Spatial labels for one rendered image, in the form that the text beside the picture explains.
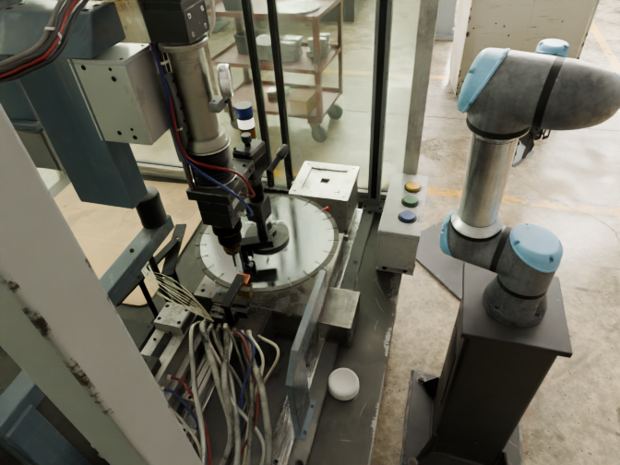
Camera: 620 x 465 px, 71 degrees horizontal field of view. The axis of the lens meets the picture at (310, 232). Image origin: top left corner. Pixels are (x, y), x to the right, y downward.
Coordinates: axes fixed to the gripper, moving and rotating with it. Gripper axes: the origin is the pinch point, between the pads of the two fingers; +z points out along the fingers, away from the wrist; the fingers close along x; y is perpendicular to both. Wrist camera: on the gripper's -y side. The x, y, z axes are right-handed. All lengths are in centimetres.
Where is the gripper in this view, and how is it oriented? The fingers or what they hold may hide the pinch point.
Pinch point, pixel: (512, 163)
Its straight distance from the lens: 147.2
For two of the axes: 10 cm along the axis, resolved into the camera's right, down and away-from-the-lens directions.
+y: 9.2, -3.0, 2.6
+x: -4.0, -5.9, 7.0
